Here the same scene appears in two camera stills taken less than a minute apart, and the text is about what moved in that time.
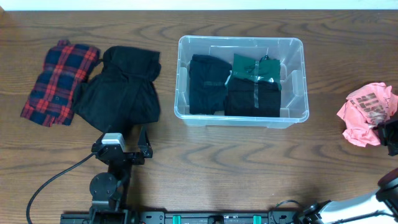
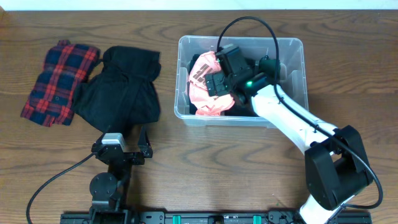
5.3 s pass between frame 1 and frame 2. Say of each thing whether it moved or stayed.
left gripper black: stayed
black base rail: stayed
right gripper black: moved
